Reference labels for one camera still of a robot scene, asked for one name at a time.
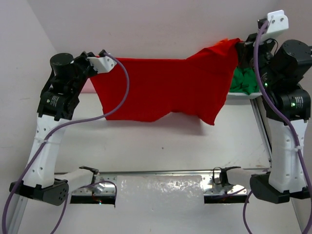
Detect purple cable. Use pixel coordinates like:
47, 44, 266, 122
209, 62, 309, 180
243, 20, 312, 234
1, 53, 130, 234

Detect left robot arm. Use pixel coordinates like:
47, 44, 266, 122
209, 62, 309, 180
9, 52, 116, 206

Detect orange t-shirt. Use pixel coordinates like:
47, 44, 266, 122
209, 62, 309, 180
214, 39, 228, 47

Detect green t-shirt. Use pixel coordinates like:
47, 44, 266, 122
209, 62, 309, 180
229, 67, 259, 95

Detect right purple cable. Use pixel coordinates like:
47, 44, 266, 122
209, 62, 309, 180
243, 20, 312, 234

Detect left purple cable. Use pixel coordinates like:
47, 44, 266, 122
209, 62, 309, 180
1, 53, 130, 234

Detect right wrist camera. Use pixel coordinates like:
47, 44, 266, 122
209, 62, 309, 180
257, 10, 289, 42

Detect white plastic basket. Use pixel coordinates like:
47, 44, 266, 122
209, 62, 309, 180
225, 92, 261, 105

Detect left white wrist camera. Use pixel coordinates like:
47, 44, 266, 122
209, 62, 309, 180
87, 50, 117, 74

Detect metal base plate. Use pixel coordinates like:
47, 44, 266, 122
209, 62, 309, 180
201, 174, 247, 196
72, 174, 117, 196

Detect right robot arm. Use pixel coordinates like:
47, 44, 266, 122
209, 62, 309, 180
236, 34, 312, 204

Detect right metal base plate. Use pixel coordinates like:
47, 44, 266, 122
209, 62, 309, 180
201, 174, 247, 196

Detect red t-shirt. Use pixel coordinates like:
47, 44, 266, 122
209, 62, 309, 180
91, 39, 239, 125

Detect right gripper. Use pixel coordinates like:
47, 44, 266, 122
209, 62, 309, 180
236, 30, 277, 88

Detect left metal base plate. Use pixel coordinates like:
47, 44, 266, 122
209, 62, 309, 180
72, 174, 117, 196

